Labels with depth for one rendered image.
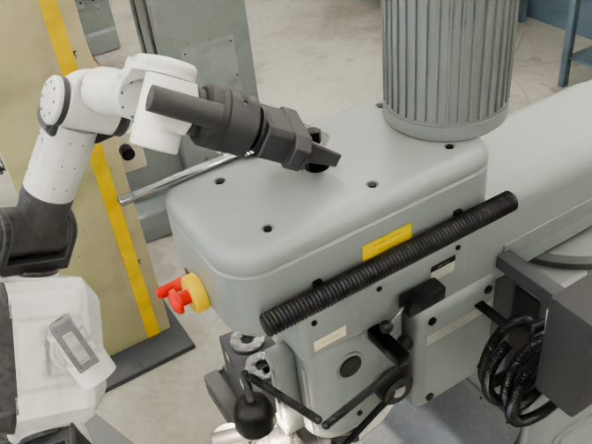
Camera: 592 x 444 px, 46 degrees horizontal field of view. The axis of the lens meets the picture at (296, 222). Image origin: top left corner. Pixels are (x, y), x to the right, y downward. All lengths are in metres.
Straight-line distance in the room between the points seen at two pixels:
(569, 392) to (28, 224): 0.93
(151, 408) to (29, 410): 1.98
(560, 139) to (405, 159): 0.40
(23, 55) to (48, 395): 1.60
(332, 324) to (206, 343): 2.39
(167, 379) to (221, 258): 2.44
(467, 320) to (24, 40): 1.87
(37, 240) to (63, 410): 0.30
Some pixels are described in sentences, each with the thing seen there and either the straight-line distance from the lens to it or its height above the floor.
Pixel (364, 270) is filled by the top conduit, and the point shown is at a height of 1.81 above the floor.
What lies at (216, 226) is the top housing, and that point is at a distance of 0.95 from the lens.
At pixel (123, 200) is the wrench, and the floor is 1.90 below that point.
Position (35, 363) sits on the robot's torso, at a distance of 1.29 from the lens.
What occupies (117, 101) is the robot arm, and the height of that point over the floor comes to 2.03.
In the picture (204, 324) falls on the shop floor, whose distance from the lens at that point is 3.52.
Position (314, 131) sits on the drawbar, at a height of 1.95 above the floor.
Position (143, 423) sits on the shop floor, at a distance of 3.21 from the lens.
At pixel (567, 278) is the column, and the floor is 1.52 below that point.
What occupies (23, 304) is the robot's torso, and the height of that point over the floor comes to 1.67.
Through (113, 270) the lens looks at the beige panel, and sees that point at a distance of 3.18.
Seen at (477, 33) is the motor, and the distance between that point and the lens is 1.02.
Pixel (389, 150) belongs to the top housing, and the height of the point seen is 1.89.
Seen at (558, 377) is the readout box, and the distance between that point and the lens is 1.16.
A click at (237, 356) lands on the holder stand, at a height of 1.15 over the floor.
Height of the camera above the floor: 2.46
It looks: 37 degrees down
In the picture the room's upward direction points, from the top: 7 degrees counter-clockwise
